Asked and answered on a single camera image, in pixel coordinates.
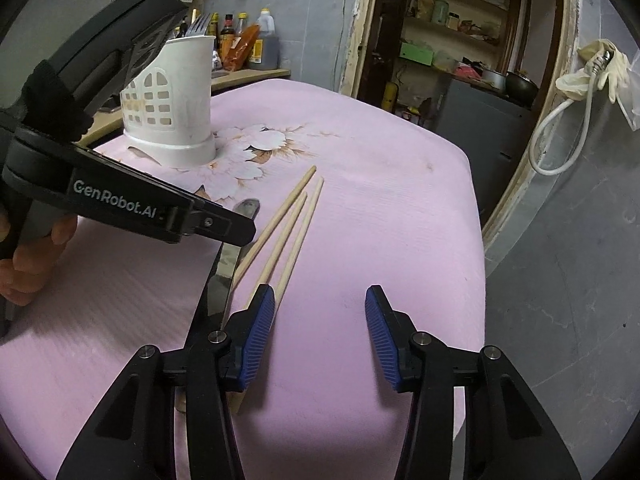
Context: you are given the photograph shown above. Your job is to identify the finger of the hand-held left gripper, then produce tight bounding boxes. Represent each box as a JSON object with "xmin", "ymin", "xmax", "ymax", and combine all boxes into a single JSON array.
[{"xmin": 169, "ymin": 196, "xmax": 257, "ymax": 247}]

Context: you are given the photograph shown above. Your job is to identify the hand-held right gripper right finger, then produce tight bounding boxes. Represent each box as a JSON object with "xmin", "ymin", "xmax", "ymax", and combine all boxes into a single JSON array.
[{"xmin": 365, "ymin": 285, "xmax": 583, "ymax": 480}]

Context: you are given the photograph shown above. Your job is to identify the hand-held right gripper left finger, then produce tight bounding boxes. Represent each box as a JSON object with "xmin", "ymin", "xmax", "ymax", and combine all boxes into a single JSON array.
[{"xmin": 55, "ymin": 284, "xmax": 277, "ymax": 480}]

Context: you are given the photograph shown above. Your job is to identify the steel table knife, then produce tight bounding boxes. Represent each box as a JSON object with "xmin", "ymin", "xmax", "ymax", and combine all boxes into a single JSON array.
[{"xmin": 206, "ymin": 198, "xmax": 261, "ymax": 322}]

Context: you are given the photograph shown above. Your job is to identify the wooden chopstick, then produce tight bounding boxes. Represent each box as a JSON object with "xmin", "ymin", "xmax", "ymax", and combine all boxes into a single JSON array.
[
  {"xmin": 230, "ymin": 165, "xmax": 318, "ymax": 289},
  {"xmin": 272, "ymin": 176, "xmax": 325, "ymax": 309},
  {"xmin": 229, "ymin": 193, "xmax": 309, "ymax": 414}
]

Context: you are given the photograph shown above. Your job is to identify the white plastic utensil holder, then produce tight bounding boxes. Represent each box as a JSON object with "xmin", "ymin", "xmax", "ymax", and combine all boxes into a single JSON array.
[{"xmin": 120, "ymin": 35, "xmax": 217, "ymax": 167}]

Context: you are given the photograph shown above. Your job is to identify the steel fork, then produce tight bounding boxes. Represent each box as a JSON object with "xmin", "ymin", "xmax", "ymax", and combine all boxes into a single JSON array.
[{"xmin": 187, "ymin": 12, "xmax": 215, "ymax": 39}]

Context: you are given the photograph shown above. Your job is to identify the person's left hand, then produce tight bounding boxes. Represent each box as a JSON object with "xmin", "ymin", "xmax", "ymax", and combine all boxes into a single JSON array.
[{"xmin": 0, "ymin": 212, "xmax": 77, "ymax": 307}]

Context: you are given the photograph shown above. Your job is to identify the cooking oil jug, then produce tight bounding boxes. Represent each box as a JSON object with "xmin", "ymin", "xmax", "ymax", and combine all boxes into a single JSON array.
[{"xmin": 247, "ymin": 8, "xmax": 281, "ymax": 71}]

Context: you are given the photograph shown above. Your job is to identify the dark sauce bottle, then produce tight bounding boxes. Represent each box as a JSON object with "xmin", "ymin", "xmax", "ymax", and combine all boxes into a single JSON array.
[{"xmin": 219, "ymin": 13, "xmax": 236, "ymax": 52}]

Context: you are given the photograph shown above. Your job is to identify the grey cabinet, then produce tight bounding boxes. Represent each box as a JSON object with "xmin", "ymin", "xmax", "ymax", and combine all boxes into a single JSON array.
[{"xmin": 434, "ymin": 77, "xmax": 532, "ymax": 212}]

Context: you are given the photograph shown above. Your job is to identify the green box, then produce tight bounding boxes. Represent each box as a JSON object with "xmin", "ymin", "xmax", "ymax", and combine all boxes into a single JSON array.
[{"xmin": 399, "ymin": 42, "xmax": 434, "ymax": 66}]

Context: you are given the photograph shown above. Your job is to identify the steel pot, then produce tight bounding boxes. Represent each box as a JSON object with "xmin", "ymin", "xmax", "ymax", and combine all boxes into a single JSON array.
[{"xmin": 479, "ymin": 67, "xmax": 509, "ymax": 89}]

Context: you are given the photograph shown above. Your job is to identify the dark pot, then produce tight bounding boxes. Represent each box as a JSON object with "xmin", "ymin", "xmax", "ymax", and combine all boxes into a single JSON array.
[{"xmin": 504, "ymin": 70, "xmax": 540, "ymax": 106}]

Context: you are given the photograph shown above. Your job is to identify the wooden shelf unit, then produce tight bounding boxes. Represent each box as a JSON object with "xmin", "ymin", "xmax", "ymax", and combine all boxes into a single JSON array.
[{"xmin": 380, "ymin": 0, "xmax": 527, "ymax": 77}]

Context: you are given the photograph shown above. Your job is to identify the cream rubber gloves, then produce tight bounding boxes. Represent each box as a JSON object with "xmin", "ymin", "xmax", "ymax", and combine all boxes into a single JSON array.
[{"xmin": 554, "ymin": 39, "xmax": 632, "ymax": 104}]

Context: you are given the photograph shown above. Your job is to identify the wooden door frame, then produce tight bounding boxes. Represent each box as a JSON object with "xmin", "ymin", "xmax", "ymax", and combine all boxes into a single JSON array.
[{"xmin": 340, "ymin": 0, "xmax": 584, "ymax": 262}]

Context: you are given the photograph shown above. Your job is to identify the white hose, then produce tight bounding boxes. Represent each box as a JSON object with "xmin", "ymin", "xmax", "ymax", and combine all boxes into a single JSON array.
[{"xmin": 529, "ymin": 52, "xmax": 612, "ymax": 177}]

